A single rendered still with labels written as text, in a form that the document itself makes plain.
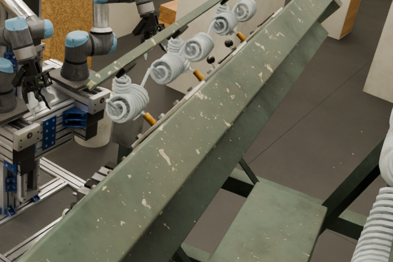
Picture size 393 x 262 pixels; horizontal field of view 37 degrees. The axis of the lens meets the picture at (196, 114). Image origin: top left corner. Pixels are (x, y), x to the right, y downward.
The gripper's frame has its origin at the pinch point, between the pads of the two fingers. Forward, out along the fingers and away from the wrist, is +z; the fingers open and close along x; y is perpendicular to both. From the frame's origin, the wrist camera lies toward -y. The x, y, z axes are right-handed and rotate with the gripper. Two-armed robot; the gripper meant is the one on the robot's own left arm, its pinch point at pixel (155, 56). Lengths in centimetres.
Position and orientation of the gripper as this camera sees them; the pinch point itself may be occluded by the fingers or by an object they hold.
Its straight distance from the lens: 272.8
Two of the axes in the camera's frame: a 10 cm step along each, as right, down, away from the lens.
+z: 2.5, 9.4, 2.3
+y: 7.9, -0.5, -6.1
